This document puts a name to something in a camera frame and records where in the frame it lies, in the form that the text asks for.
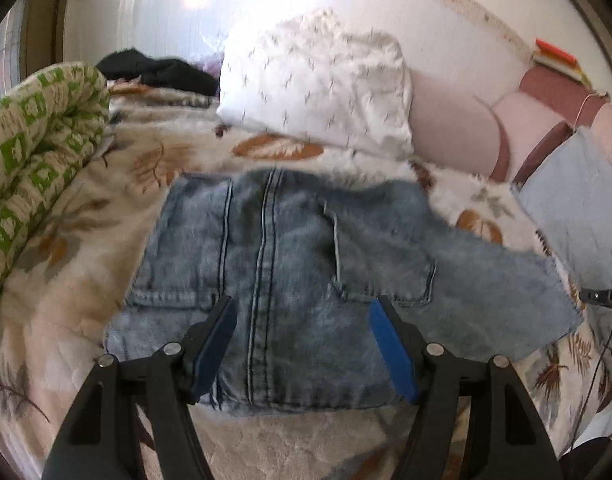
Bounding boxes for yellow book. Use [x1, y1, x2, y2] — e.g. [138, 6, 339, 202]
[533, 52, 584, 73]

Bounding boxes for beige cord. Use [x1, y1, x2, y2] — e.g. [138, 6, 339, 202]
[574, 91, 609, 128]

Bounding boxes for black cloth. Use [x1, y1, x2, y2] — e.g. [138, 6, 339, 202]
[95, 47, 219, 97]

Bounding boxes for green white patterned quilt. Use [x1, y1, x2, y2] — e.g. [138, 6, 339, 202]
[0, 62, 112, 311]

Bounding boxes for pink maroon padded headboard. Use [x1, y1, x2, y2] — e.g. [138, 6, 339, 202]
[490, 66, 612, 186]

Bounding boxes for cream book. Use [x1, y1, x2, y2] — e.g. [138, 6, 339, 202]
[530, 57, 594, 87]

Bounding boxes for blue denim pants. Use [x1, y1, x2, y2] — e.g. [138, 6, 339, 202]
[103, 167, 585, 411]

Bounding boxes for red book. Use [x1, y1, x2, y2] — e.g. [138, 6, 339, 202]
[534, 38, 576, 63]

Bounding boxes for white patterned pillow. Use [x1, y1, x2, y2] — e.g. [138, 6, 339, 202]
[217, 8, 415, 158]

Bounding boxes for pink maroon bolster cushion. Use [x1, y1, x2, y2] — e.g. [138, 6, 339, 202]
[408, 67, 511, 182]

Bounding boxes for black cable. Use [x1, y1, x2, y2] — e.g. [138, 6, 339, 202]
[574, 307, 612, 443]

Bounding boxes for light blue quilted pillow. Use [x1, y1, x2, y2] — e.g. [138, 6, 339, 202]
[514, 127, 612, 288]

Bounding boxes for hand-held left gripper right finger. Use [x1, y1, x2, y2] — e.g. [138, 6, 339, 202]
[368, 296, 571, 480]

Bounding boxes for leaf print blanket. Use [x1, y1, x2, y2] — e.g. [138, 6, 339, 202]
[0, 80, 612, 480]

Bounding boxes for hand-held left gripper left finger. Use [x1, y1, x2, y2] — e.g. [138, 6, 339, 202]
[42, 296, 238, 480]

